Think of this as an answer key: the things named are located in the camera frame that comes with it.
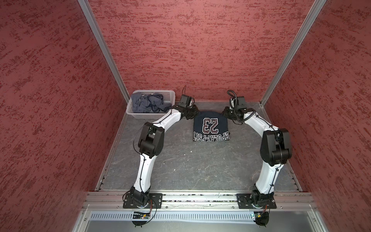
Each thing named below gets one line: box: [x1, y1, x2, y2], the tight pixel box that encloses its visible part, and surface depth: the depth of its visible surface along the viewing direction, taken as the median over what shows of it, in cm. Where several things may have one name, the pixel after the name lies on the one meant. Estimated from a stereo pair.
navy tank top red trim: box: [192, 111, 230, 143], surface depth 99 cm
